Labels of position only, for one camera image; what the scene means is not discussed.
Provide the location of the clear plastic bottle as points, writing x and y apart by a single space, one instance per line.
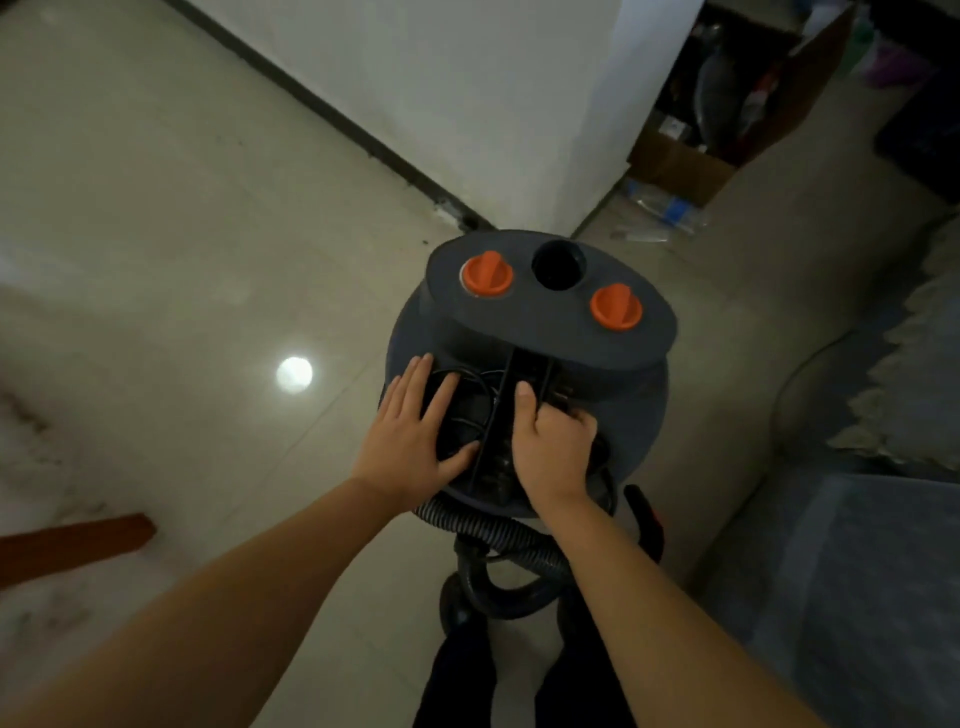
667 206

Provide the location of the dark grey vacuum cleaner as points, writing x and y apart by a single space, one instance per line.
547 337

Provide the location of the person's left hand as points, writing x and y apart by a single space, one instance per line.
409 450

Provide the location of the brown cardboard box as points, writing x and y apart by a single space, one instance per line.
682 169

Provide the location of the white lace sofa cover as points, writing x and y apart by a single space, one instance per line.
915 375

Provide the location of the person's left leg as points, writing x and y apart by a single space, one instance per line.
457 682

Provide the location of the grey blue cloth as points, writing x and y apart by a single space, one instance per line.
862 600

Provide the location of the person's left forearm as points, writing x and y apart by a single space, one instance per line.
225 622

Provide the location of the person's right forearm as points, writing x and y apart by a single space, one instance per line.
645 630

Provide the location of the person's right thumb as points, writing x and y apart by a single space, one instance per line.
525 412

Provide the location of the purple plastic item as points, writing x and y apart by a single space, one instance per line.
896 64

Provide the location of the grey sofa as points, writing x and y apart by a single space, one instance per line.
795 420

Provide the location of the brown wooden plank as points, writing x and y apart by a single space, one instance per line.
67 544

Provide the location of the person's left little finger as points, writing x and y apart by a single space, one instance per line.
386 403

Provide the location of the orange vacuum knob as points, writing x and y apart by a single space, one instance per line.
616 307
487 274

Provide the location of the person's right hand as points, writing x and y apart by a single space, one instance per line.
551 457

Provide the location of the black bag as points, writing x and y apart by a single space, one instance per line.
926 135

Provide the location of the person's left thumb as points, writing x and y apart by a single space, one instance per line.
459 461

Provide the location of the person's left middle finger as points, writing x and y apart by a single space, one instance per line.
418 386

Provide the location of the person's leg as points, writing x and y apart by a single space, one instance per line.
577 682
457 682

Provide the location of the person's right leg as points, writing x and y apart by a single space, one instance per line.
577 682

